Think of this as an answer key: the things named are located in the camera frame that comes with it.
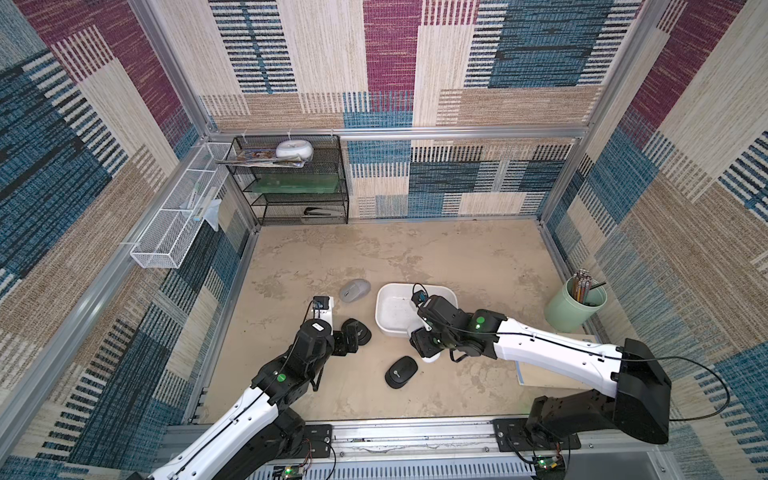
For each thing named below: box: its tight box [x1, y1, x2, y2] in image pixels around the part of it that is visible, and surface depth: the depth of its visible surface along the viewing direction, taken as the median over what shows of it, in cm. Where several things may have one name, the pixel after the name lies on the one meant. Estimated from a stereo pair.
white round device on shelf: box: [275, 139, 314, 161], surface depth 91 cm
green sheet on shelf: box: [247, 173, 339, 194], surface depth 98 cm
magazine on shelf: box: [215, 148, 305, 168], surface depth 83 cm
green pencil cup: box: [544, 276, 607, 333], surface depth 86 cm
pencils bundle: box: [571, 268, 607, 304], surface depth 85 cm
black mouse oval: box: [384, 356, 418, 389], surface depth 84 cm
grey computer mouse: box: [339, 279, 371, 303], surface depth 99 cm
